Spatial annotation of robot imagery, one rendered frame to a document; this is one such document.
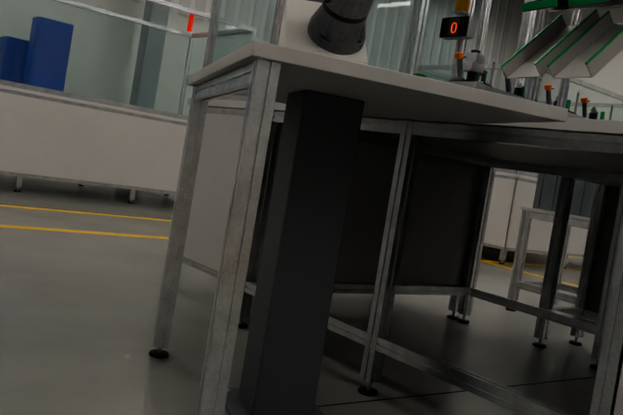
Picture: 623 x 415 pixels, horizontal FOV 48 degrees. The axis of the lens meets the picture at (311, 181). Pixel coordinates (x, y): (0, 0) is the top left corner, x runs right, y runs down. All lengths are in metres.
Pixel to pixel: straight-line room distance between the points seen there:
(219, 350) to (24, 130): 5.40
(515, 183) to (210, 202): 4.65
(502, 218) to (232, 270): 5.99
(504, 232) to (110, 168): 3.87
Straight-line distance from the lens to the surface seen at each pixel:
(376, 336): 2.13
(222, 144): 2.92
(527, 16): 3.61
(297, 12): 1.88
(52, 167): 6.73
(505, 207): 7.20
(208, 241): 2.93
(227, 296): 1.35
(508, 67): 2.12
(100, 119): 6.84
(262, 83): 1.33
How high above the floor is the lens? 0.65
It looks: 1 degrees down
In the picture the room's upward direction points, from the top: 9 degrees clockwise
